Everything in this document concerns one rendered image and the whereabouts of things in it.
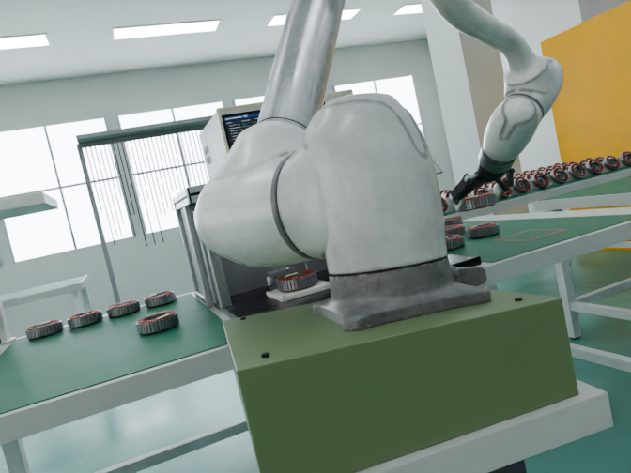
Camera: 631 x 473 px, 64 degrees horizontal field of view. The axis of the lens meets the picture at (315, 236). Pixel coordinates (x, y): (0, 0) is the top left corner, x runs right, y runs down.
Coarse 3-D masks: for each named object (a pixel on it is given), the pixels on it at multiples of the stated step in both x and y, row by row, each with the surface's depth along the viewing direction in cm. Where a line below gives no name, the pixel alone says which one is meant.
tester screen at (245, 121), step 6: (246, 114) 148; (252, 114) 148; (258, 114) 149; (228, 120) 146; (234, 120) 146; (240, 120) 147; (246, 120) 148; (252, 120) 148; (228, 126) 146; (234, 126) 146; (240, 126) 147; (246, 126) 148; (228, 132) 146; (234, 132) 146; (228, 138) 146; (234, 138) 146
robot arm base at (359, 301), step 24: (432, 264) 59; (336, 288) 62; (360, 288) 59; (384, 288) 58; (408, 288) 58; (432, 288) 59; (456, 288) 60; (480, 288) 59; (336, 312) 61; (360, 312) 56; (384, 312) 56; (408, 312) 57; (432, 312) 58
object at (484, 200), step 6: (492, 192) 149; (468, 198) 148; (474, 198) 147; (480, 198) 146; (486, 198) 146; (492, 198) 147; (462, 204) 149; (468, 204) 147; (474, 204) 146; (480, 204) 146; (486, 204) 146; (492, 204) 146; (462, 210) 150; (468, 210) 148
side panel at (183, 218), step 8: (184, 208) 155; (184, 216) 170; (184, 224) 175; (184, 232) 179; (192, 232) 155; (184, 240) 179; (192, 240) 155; (184, 248) 180; (192, 248) 158; (192, 256) 174; (192, 264) 179; (200, 264) 156; (192, 272) 180; (200, 272) 156; (192, 280) 180; (200, 280) 159; (200, 288) 175; (200, 296) 169; (208, 304) 157
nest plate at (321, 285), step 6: (318, 282) 140; (324, 282) 138; (306, 288) 135; (312, 288) 134; (318, 288) 134; (324, 288) 134; (270, 294) 139; (276, 294) 137; (282, 294) 135; (288, 294) 133; (294, 294) 131; (300, 294) 132; (306, 294) 133; (282, 300) 130
